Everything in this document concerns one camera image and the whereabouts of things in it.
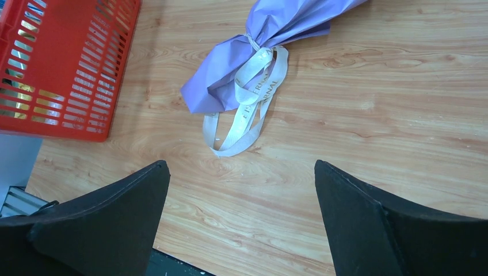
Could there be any aluminium table frame rail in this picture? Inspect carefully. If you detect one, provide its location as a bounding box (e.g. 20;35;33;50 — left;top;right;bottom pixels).
1;186;48;217

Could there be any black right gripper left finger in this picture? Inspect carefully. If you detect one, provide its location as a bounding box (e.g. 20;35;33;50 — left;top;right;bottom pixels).
1;160;170;275

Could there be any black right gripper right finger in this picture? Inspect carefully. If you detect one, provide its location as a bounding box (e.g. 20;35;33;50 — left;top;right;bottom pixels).
314;160;487;275

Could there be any red plastic shopping basket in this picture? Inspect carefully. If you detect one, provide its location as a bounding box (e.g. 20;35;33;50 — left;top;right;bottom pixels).
1;1;142;142

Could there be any cream printed ribbon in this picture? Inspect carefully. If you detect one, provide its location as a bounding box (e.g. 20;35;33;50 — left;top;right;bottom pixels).
203;46;288;158

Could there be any purple wrapping paper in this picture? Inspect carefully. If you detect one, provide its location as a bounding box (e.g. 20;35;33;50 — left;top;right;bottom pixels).
181;0;362;113

